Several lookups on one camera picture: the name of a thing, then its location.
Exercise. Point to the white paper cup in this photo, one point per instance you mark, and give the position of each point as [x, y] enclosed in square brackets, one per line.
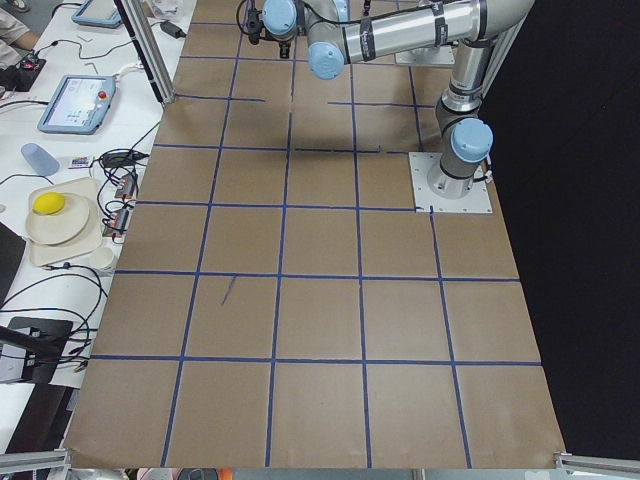
[103, 260]

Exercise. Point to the blue plastic cup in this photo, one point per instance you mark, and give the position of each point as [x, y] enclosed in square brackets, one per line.
[40, 160]

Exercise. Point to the black power adapter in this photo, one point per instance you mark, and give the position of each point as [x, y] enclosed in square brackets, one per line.
[172, 30]

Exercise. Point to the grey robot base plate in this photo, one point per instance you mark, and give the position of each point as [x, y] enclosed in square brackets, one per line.
[435, 192]

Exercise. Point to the yellow lemon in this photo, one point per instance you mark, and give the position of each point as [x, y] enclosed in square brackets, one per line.
[49, 203]

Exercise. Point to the blue teach pendant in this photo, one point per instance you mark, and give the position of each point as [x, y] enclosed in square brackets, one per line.
[79, 105]
[98, 13]

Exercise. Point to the brown cardboard mat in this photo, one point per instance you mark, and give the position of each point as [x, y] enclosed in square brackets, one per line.
[281, 301]

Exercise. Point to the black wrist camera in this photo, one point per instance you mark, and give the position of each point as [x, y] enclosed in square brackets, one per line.
[254, 26]

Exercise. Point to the aluminium frame post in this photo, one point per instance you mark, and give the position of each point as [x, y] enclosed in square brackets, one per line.
[141, 34]

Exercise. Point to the beige round plate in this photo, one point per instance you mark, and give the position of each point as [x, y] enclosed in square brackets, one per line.
[62, 226]

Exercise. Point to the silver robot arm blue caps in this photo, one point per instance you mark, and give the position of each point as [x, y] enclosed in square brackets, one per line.
[433, 33]

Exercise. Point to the black camera stand base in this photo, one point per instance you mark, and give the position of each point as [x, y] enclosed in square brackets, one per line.
[31, 349]

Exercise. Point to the beige tray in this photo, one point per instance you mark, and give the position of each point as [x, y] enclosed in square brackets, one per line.
[89, 238]

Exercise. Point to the small remote control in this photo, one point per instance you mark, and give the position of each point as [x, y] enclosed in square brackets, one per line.
[84, 162]

